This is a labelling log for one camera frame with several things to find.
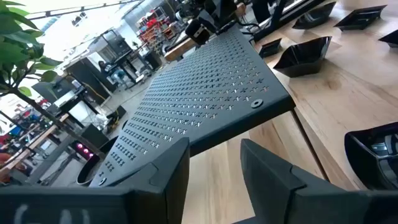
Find black perforated metal rack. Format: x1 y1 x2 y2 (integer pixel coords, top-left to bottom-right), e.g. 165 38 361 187
88 24 296 189

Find round scalloped black plate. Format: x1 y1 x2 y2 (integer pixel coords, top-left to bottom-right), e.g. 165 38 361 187
344 121 398 191

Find small square black plate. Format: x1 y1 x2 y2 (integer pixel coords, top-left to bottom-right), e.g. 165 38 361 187
377 29 398 49
258 37 283 59
333 4 388 32

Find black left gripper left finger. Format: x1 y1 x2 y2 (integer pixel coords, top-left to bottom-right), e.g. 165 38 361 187
0 137 191 224

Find black cabinet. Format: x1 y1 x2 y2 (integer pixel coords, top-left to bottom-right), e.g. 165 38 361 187
67 57 116 103

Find black device with pink lights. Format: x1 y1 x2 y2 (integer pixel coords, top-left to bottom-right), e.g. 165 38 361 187
70 140 96 162

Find storage shelf with boxes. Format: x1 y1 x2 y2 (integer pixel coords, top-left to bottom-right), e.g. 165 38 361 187
138 9 175 54

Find wavy square black plate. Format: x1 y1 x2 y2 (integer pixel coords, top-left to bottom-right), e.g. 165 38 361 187
292 1 337 30
272 35 333 78

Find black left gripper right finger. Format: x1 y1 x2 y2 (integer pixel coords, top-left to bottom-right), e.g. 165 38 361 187
236 139 398 224

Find green potted plant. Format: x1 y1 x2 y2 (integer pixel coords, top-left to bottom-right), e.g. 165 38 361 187
0 0 125 187

